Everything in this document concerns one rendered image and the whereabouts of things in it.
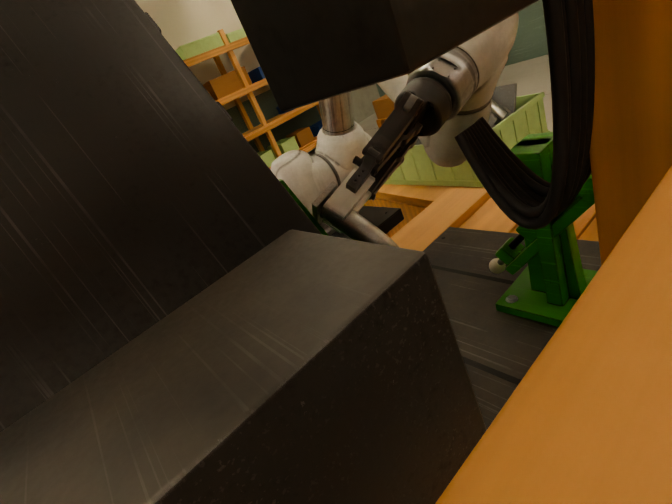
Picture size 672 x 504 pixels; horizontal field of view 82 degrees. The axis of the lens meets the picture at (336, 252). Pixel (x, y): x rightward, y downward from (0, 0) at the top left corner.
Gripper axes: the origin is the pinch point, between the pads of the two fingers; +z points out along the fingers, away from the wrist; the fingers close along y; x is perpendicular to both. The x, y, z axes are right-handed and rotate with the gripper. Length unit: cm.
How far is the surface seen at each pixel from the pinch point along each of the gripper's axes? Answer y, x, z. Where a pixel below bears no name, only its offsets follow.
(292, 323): 18.6, 7.0, 18.3
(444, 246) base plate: -39.9, 14.5, -22.9
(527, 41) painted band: -421, -41, -628
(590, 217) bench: -29, 36, -41
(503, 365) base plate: -14.9, 29.9, 1.6
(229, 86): -393, -345, -242
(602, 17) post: 24.6, 12.4, -10.2
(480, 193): -49, 15, -47
